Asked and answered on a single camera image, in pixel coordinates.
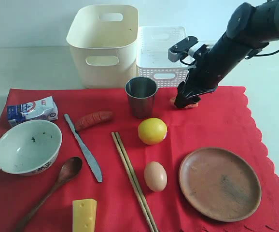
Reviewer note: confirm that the red scalloped table cloth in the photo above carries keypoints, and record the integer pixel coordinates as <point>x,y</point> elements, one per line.
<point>222,119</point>

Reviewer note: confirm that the blue white milk carton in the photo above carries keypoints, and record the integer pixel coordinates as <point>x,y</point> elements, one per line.
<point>43,109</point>

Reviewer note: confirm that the silver table knife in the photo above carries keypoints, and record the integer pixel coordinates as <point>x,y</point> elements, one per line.
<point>90,159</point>

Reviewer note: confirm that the stainless steel cup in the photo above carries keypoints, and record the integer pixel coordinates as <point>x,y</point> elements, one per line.
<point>141,92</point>

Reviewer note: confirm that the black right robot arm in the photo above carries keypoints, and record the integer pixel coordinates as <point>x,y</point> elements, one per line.
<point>249,30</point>

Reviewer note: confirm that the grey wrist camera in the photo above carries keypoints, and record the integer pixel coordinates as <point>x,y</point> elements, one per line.
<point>187,47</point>

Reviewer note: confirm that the left wooden chopstick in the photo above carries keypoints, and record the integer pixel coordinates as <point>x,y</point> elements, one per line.
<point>130,177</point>

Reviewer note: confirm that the yellow cheese wedge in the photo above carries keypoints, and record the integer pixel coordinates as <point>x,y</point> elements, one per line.
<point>84,215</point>

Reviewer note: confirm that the brown wooden plate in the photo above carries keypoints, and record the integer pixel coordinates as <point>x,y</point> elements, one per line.
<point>220,184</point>

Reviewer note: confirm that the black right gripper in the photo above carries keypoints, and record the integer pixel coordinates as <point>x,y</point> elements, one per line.
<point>202,78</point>

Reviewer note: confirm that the white ceramic bowl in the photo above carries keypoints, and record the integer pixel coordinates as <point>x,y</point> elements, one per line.
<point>30,147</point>

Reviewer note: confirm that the wooden chopstick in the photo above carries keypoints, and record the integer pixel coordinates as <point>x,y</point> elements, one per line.
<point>136,180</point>
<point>130,177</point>

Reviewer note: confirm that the yellow lemon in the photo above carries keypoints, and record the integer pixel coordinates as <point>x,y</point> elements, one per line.
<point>152,131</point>

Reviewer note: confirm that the right wooden chopstick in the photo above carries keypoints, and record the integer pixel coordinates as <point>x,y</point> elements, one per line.
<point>136,180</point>

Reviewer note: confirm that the white woven plastic basket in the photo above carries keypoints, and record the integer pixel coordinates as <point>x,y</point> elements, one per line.
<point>153,43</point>

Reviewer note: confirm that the brown wooden spoon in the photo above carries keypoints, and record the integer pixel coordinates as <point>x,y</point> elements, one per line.
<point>68,171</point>

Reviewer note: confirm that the fried chicken nugget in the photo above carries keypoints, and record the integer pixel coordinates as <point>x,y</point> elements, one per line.
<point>190,106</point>

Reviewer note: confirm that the brown egg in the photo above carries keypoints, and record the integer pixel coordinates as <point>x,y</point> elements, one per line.
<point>155,176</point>

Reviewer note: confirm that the red sausage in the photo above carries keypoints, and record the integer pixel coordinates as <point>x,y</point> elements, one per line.
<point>93,119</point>

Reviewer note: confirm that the cream plastic bin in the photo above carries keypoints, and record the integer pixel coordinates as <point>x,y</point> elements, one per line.
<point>103,44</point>

